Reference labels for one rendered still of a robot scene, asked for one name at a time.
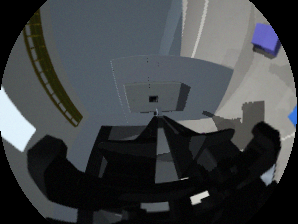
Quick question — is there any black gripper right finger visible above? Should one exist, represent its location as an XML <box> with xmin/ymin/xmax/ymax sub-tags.
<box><xmin>162</xmin><ymin>116</ymin><xmax>234</xmax><ymax>179</ymax></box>

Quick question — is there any blue flat square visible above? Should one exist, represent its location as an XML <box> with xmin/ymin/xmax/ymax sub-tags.
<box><xmin>289</xmin><ymin>108</ymin><xmax>297</xmax><ymax>127</ymax></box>

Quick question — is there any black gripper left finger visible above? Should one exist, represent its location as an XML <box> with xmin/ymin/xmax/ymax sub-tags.
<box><xmin>97</xmin><ymin>116</ymin><xmax>157</xmax><ymax>180</ymax></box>

